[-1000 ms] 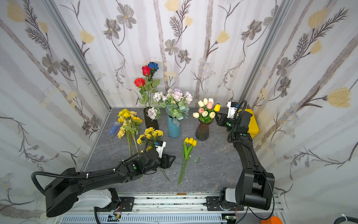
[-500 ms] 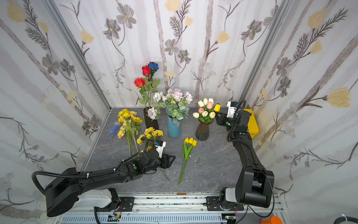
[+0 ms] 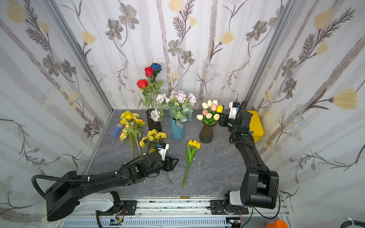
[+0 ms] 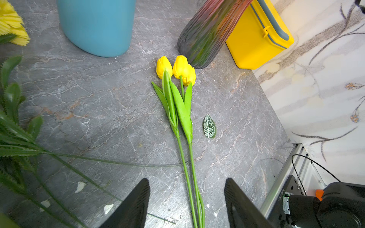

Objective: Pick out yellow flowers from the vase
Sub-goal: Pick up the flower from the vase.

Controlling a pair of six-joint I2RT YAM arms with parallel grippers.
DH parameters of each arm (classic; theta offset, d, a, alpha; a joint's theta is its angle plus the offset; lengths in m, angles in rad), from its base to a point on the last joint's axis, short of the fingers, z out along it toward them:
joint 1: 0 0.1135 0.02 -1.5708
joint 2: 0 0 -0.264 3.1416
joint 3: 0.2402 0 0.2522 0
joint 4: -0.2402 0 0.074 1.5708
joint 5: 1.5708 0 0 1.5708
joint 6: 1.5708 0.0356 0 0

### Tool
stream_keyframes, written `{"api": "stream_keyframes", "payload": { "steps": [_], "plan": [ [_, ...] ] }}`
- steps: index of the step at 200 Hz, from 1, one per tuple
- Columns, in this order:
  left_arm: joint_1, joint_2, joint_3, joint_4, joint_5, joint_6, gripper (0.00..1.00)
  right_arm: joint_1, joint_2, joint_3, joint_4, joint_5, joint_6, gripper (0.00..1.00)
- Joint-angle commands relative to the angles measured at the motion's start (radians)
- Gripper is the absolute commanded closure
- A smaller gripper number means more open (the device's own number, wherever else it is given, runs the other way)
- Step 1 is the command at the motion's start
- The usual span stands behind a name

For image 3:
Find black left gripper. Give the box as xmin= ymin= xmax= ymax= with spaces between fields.
xmin=145 ymin=155 xmax=181 ymax=178

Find yellow tulip stem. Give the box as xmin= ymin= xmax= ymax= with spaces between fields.
xmin=181 ymin=140 xmax=193 ymax=188
xmin=185 ymin=140 xmax=197 ymax=170
xmin=216 ymin=105 xmax=224 ymax=113
xmin=187 ymin=140 xmax=201 ymax=163

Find dark glass vase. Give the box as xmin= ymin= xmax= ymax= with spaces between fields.
xmin=199 ymin=124 xmax=214 ymax=143

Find teal vase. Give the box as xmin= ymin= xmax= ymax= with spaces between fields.
xmin=171 ymin=118 xmax=184 ymax=141

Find black vase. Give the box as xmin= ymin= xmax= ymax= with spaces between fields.
xmin=146 ymin=110 xmax=162 ymax=132

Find yellow rose bunch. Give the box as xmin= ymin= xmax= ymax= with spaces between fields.
xmin=119 ymin=110 xmax=145 ymax=159

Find single yellow marigold stem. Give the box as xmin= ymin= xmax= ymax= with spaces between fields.
xmin=155 ymin=132 xmax=166 ymax=144

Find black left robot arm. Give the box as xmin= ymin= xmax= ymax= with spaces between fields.
xmin=31 ymin=143 xmax=179 ymax=221

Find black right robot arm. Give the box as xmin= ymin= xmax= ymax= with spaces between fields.
xmin=210 ymin=101 xmax=281 ymax=215

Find mixed tulip sunflower bouquet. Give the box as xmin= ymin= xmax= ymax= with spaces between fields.
xmin=196 ymin=100 xmax=220 ymax=126

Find small green fallen leaf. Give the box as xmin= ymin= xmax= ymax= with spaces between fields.
xmin=198 ymin=159 xmax=204 ymax=166

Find yellow lidded box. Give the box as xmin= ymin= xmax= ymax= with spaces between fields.
xmin=249 ymin=111 xmax=264 ymax=143

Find yellow marigold bouquet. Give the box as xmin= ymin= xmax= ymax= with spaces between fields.
xmin=149 ymin=90 xmax=197 ymax=129

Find small metal scissors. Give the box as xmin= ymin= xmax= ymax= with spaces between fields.
xmin=108 ymin=138 xmax=117 ymax=145

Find blue pill organizer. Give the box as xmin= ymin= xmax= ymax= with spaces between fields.
xmin=110 ymin=123 xmax=123 ymax=138

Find red rose bouquet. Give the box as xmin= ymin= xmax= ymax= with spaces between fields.
xmin=136 ymin=63 xmax=163 ymax=111

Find orange object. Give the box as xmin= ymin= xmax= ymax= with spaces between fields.
xmin=265 ymin=220 xmax=289 ymax=228

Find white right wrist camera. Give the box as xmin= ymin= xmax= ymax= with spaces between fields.
xmin=229 ymin=102 xmax=240 ymax=119

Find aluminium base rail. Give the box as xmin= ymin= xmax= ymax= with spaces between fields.
xmin=51 ymin=196 xmax=295 ymax=228

